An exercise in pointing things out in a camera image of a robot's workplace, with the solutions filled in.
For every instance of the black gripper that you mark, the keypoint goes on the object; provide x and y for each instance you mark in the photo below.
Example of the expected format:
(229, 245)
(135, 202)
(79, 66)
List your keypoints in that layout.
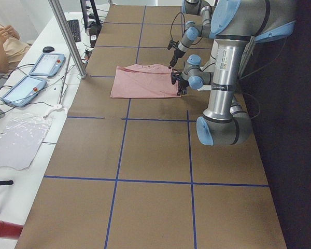
(182, 84)
(177, 54)

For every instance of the pink Snoopy t-shirt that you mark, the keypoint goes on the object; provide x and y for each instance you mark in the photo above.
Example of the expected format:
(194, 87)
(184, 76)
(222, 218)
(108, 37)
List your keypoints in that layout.
(143, 82)

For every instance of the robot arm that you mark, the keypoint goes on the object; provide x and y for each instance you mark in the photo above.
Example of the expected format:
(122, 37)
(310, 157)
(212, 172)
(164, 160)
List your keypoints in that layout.
(232, 25)
(191, 30)

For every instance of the black box device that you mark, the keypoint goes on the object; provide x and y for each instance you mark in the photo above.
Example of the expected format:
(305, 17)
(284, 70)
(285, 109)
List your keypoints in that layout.
(93, 30)

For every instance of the black keyboard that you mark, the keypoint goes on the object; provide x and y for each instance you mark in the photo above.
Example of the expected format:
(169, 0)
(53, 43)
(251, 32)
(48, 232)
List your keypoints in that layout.
(75, 29)

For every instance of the white plastic hook tool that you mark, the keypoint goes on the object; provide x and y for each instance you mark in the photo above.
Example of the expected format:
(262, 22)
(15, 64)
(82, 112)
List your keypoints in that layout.
(58, 107)

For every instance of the far blue teach pendant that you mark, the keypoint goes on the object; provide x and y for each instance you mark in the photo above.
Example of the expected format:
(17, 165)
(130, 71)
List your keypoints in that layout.
(48, 64)

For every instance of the blue teach pendant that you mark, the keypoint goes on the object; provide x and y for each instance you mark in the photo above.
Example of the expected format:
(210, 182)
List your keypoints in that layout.
(24, 91)
(48, 64)

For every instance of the black computer mouse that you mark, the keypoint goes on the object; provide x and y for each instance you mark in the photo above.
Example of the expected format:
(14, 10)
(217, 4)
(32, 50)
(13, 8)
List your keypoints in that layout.
(48, 49)

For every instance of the near blue teach pendant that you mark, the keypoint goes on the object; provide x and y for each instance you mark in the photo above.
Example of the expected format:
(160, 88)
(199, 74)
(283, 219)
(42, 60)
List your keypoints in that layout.
(24, 91)

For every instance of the seated person beige shirt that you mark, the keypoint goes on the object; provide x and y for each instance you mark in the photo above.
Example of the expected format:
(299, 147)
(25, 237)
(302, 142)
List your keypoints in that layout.
(12, 50)

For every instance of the clear plastic bag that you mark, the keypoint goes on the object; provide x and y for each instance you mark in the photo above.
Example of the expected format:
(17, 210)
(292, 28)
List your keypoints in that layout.
(21, 140)

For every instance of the red cylinder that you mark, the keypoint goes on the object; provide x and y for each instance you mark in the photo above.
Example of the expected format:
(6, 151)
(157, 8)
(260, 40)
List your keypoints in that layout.
(10, 230)

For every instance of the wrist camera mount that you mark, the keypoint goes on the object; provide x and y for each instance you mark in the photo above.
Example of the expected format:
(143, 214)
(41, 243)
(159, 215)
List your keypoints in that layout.
(172, 44)
(175, 76)

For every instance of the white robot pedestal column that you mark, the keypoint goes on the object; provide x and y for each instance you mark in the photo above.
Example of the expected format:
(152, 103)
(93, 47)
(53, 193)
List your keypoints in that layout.
(209, 66)

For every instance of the aluminium frame post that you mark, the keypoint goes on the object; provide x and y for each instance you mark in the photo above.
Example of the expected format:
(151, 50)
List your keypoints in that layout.
(68, 37)

